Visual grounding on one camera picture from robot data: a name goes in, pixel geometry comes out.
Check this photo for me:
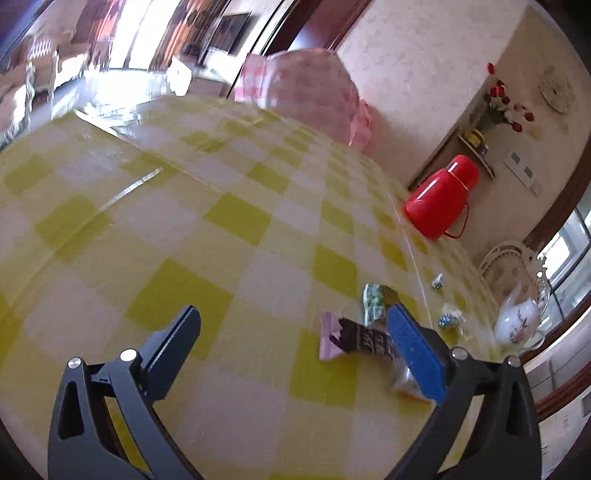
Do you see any red flower bouquet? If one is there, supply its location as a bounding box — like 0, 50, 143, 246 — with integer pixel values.
480, 62, 536, 134

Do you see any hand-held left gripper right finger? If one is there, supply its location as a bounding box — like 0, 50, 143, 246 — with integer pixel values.
387, 302, 541, 480

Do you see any pink brown snack packet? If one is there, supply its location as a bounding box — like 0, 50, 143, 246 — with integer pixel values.
318, 311, 400, 361

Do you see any white wall switch panel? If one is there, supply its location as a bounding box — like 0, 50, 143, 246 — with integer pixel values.
503, 150, 546, 195

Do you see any blue white wrapped candy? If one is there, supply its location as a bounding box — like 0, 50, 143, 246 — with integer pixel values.
438, 302, 465, 330

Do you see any pink checked food cover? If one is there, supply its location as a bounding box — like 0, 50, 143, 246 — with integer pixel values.
233, 47, 375, 155

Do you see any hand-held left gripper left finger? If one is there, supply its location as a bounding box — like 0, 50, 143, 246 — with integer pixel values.
47, 305, 204, 480

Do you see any green gold snack packet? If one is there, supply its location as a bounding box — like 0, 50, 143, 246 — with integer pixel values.
361, 282, 400, 326

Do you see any white floral teapot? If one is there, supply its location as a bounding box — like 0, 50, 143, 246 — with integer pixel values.
494, 284, 548, 349

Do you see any red thermos jug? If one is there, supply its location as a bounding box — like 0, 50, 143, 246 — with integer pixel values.
404, 154, 481, 241

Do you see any clear white snack packet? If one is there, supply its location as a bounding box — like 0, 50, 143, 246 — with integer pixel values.
390, 355, 437, 402

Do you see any wall shelf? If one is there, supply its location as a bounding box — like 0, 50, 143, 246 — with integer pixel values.
457, 134, 497, 181

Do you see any television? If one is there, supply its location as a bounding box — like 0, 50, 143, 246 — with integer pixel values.
196, 11, 252, 58

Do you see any ornate white chair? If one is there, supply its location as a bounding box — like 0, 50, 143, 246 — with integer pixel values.
18, 34, 61, 104

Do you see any wall clock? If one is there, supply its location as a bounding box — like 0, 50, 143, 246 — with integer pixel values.
540, 65, 575, 114

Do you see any yellow checked tablecloth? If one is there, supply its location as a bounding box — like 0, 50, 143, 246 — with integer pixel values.
0, 95, 509, 480

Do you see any white television cabinet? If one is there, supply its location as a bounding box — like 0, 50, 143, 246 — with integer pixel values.
166, 55, 232, 97

